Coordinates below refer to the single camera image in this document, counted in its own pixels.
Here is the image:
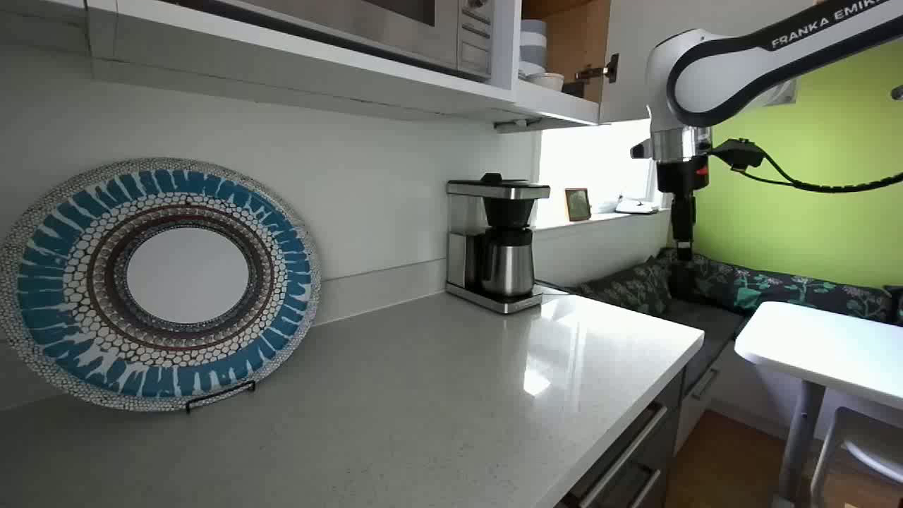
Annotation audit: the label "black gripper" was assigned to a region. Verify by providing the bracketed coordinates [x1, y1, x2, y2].
[657, 154, 707, 262]

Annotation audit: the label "white cabinet door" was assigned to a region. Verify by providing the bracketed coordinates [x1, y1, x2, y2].
[602, 0, 815, 120]

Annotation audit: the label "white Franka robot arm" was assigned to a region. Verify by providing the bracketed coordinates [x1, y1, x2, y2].
[638, 0, 903, 262]

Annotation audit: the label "grey lower drawer cabinet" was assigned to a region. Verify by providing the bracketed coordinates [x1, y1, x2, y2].
[556, 352, 719, 508]

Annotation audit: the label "stacked bowls in cabinet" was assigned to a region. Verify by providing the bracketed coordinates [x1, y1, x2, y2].
[518, 19, 564, 91]

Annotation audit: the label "white upper cabinet shelf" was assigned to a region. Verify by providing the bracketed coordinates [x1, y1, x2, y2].
[0, 0, 602, 133]

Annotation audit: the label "dark patterned bench cushion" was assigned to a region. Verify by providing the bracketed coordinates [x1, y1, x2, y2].
[576, 247, 903, 343]

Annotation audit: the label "white dish on windowsill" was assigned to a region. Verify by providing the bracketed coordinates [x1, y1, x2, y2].
[616, 197, 661, 214]

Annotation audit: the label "small framed picture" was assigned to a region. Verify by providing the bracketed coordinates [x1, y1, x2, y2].
[564, 190, 592, 219]

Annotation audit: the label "steel drip coffee maker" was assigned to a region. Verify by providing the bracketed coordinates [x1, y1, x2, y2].
[446, 171, 549, 315]

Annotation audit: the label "white side table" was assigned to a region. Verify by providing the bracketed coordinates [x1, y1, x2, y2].
[733, 303, 903, 501]

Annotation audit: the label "white chair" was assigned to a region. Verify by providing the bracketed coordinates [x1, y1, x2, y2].
[809, 406, 903, 508]

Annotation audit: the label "stainless steel microwave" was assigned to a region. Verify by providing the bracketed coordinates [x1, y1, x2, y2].
[176, 0, 493, 82]

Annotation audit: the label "blue patterned decorative plate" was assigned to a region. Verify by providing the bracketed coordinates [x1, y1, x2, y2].
[0, 159, 322, 411]

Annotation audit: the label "black wire plate stand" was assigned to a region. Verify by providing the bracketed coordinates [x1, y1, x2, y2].
[183, 380, 257, 415]

